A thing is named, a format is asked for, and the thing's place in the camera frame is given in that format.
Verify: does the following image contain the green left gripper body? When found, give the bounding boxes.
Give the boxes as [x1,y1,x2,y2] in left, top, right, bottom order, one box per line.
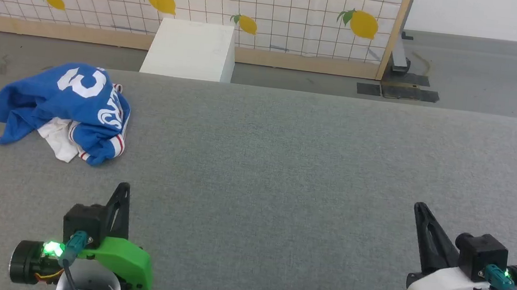
[75,234,157,290]

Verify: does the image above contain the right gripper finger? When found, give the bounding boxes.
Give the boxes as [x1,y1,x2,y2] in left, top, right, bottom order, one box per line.
[407,201,467,279]

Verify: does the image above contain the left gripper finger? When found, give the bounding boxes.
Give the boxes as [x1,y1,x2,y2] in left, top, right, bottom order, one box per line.
[102,180,135,243]

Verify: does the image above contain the blue white sports jersey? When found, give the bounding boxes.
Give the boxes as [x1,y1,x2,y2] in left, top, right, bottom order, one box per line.
[0,54,136,170]

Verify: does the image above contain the black taped floor plate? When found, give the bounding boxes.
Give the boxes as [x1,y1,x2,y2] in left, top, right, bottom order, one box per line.
[380,83,441,104]

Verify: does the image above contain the small black tape patch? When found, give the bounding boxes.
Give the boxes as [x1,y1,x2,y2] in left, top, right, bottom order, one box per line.
[356,82,383,97]

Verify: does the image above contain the white rectangular box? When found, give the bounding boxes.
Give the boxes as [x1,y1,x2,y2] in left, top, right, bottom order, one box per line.
[139,15,239,84]

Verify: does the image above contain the grey metal partition stand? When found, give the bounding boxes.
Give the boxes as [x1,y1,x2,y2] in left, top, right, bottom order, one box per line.
[389,30,416,76]

